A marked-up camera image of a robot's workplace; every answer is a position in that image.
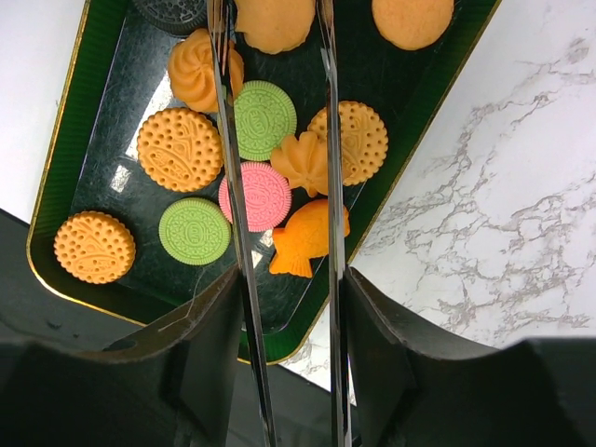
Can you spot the metal tongs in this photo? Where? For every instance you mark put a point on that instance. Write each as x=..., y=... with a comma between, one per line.
x=220, y=25

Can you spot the orange round cookie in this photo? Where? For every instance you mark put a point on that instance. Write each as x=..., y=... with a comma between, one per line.
x=412, y=24

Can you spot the green sandwich cookie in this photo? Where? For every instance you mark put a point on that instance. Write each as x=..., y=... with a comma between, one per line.
x=265, y=115
x=194, y=231

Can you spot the orange swirl cookie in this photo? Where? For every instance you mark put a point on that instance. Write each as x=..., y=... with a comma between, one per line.
x=303, y=161
x=191, y=74

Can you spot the black sandwich cookie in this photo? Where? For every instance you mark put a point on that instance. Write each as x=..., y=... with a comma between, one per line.
x=176, y=17

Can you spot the orange fish cookie lower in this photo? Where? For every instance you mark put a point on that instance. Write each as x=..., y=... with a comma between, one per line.
x=304, y=237

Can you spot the orange dotted biscuit bottom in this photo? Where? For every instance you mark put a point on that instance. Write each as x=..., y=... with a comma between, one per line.
x=94, y=247

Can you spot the pink sandwich cookie lower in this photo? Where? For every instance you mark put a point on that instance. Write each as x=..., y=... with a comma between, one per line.
x=267, y=196

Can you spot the orange scalloped cookie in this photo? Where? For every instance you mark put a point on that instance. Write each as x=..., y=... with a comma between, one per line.
x=274, y=26

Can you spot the black rectangular tray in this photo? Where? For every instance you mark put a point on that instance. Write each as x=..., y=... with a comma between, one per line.
x=118, y=78

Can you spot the green sandwich cookie upper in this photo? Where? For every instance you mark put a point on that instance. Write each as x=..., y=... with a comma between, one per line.
x=265, y=115

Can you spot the orange dotted biscuit right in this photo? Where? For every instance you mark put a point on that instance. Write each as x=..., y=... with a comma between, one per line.
x=364, y=142

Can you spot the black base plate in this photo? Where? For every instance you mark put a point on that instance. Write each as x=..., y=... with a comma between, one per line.
x=302, y=408

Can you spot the orange dotted biscuit middle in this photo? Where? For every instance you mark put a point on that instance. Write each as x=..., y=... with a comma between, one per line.
x=180, y=149

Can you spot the orange dotted biscuit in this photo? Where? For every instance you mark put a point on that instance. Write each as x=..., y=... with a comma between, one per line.
x=364, y=142
x=94, y=247
x=180, y=149

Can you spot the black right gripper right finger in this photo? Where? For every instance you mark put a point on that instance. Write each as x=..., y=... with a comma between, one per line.
x=417, y=384

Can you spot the green sandwich cookie lower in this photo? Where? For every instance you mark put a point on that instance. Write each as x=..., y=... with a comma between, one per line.
x=194, y=231

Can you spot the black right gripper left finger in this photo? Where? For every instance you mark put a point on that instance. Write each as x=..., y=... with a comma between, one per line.
x=168, y=384

